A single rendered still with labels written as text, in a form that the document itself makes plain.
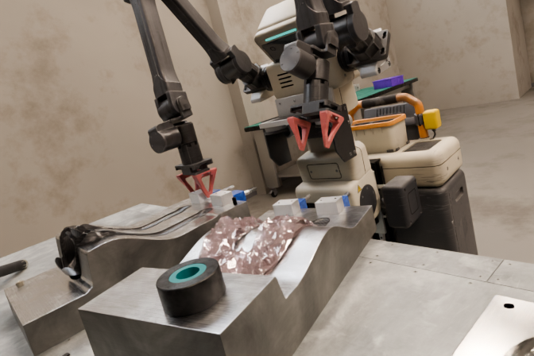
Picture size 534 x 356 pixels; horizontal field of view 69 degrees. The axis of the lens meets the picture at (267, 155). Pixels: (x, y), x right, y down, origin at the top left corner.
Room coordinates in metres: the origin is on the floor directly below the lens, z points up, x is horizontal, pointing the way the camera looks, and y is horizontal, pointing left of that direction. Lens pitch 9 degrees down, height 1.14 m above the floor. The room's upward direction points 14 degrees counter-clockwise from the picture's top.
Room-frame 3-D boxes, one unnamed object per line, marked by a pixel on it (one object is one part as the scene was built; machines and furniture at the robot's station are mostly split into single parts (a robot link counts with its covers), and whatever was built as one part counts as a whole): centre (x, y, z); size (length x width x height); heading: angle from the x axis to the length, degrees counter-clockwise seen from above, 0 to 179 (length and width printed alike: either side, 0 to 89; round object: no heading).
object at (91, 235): (0.88, 0.33, 0.92); 0.35 x 0.16 x 0.09; 129
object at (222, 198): (1.00, 0.10, 0.89); 0.13 x 0.05 x 0.05; 129
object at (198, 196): (1.08, 0.17, 0.89); 0.13 x 0.05 x 0.05; 129
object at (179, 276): (0.46, 0.13, 0.93); 0.08 x 0.08 x 0.04
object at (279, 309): (0.65, 0.06, 0.85); 0.50 x 0.26 x 0.11; 146
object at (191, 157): (1.05, 0.20, 1.02); 0.10 x 0.07 x 0.07; 39
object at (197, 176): (1.04, 0.18, 0.95); 0.07 x 0.07 x 0.09; 39
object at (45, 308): (0.87, 0.35, 0.87); 0.50 x 0.26 x 0.14; 129
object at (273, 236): (0.66, 0.06, 0.90); 0.26 x 0.18 x 0.08; 146
